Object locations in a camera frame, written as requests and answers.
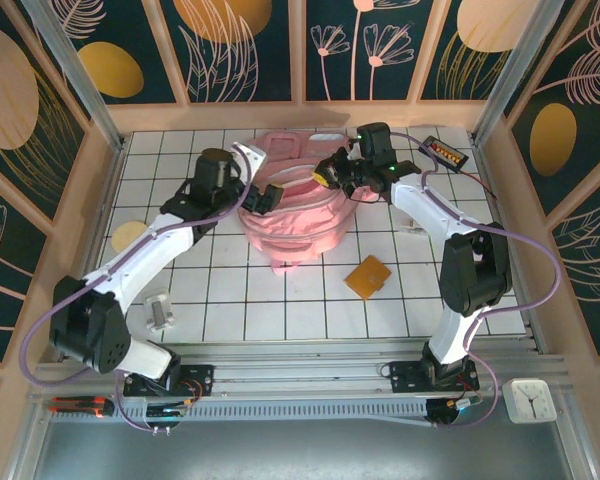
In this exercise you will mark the aluminium frame post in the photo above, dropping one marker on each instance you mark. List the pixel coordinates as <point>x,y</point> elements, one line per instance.
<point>77,75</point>
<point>515,75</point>

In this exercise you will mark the orange and black utility knife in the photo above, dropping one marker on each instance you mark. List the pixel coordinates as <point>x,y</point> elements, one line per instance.
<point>80,406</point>

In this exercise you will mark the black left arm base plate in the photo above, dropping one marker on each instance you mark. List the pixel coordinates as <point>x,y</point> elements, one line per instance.
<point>200,380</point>

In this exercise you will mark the pink backpack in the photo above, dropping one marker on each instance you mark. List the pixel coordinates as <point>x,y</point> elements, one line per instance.
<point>300,220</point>

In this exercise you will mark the white square clock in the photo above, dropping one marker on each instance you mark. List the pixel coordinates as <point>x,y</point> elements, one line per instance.
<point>526,401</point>

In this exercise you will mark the aluminium mounting rail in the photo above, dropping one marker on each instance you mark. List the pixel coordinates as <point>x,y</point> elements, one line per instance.
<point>300,372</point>

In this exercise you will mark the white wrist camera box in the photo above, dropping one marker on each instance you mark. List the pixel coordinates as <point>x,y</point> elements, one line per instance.
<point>252,157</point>
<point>354,154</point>

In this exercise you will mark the small white metal stand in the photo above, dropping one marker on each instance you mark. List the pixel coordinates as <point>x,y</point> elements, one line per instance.
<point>159,315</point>

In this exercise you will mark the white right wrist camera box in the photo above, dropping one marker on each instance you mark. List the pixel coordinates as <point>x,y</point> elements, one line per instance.
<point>354,154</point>

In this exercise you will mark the round wooden disc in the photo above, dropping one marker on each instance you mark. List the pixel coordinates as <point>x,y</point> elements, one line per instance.
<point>127,236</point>

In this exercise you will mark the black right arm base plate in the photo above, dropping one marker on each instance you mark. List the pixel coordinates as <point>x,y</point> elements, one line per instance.
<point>405,377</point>

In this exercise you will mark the small orange leather wallet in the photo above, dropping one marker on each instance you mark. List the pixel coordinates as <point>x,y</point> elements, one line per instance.
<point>367,276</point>

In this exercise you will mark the black charger box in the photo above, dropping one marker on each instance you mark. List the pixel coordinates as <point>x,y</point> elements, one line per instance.
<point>443,153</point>

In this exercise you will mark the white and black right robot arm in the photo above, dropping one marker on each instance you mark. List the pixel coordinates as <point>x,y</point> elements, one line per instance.
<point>420,200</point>

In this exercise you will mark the small black controller board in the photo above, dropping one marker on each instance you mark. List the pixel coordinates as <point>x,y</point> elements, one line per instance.
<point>445,411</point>
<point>165,412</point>

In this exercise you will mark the grey metal sheet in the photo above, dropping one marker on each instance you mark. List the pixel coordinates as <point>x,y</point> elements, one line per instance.
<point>300,450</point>

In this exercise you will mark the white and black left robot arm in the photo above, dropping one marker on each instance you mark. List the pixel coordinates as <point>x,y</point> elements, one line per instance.
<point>145,255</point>

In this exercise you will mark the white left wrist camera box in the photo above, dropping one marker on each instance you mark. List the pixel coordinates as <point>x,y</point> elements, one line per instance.
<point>252,157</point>

